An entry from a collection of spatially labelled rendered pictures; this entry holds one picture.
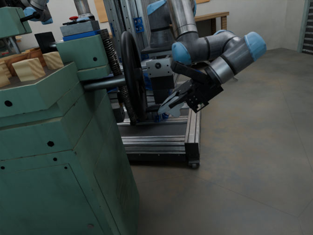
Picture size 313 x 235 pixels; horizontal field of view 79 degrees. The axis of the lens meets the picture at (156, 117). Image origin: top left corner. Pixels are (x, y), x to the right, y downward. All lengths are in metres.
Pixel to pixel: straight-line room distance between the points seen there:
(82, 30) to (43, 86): 0.24
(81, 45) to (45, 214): 0.55
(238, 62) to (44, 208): 0.73
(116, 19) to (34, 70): 0.92
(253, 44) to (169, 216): 0.94
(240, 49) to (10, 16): 0.63
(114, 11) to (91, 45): 0.74
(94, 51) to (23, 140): 0.32
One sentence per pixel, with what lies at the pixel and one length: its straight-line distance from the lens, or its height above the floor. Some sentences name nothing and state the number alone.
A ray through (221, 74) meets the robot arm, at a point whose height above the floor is 0.80.
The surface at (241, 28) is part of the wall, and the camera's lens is 4.31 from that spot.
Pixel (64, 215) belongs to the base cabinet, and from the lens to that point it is 0.76.
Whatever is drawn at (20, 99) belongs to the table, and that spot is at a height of 0.87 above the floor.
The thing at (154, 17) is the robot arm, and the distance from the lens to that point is 1.18.
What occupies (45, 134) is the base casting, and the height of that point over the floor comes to 0.77.
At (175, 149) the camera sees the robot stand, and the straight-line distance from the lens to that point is 1.31.
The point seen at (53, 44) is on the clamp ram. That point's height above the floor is 0.96.
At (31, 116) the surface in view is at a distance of 0.57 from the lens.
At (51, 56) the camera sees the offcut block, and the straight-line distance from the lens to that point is 0.60.
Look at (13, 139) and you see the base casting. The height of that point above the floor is 0.77.
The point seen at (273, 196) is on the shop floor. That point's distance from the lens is 1.31.
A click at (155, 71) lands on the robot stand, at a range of 1.08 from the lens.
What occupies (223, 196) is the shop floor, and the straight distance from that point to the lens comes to 1.26.
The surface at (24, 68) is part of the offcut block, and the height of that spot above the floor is 0.93.
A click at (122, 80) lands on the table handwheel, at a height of 0.81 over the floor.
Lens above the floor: 0.98
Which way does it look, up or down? 27 degrees down
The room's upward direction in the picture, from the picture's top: 11 degrees counter-clockwise
